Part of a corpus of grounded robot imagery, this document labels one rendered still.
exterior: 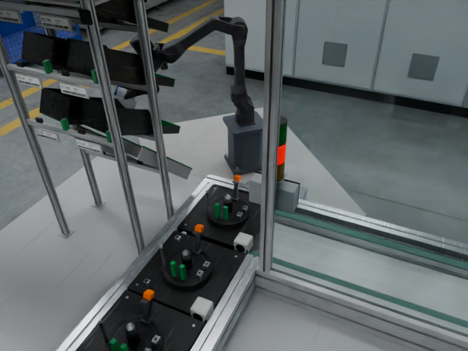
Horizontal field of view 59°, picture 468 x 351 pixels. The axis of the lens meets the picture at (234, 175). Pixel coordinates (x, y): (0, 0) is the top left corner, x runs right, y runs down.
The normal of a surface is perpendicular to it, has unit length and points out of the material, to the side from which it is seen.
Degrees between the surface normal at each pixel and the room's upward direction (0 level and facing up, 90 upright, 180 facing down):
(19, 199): 0
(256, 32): 90
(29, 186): 0
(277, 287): 90
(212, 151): 0
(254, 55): 90
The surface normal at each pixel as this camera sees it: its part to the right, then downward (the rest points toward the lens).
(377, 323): -0.43, 0.54
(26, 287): -0.02, -0.80
